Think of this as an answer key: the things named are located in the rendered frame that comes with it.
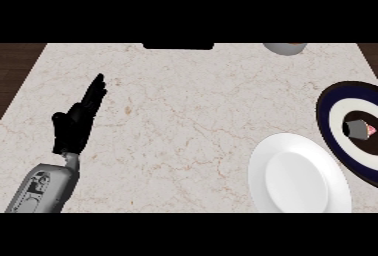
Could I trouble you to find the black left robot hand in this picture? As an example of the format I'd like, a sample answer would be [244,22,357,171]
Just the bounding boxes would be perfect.
[51,73,110,155]

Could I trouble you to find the white plate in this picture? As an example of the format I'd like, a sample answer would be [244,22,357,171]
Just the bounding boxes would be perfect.
[247,132,354,214]

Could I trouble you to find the dark blue rimmed plate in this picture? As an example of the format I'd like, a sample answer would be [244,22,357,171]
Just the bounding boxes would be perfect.
[315,80,378,188]

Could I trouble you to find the grey pink cupcake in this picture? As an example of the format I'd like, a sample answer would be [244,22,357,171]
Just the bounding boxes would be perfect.
[345,119,378,140]

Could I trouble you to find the black flat appliance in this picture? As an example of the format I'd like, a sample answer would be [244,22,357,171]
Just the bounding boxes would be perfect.
[142,43,216,51]

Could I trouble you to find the grey round cup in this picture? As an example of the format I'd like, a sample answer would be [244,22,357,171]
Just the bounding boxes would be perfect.
[262,43,309,57]

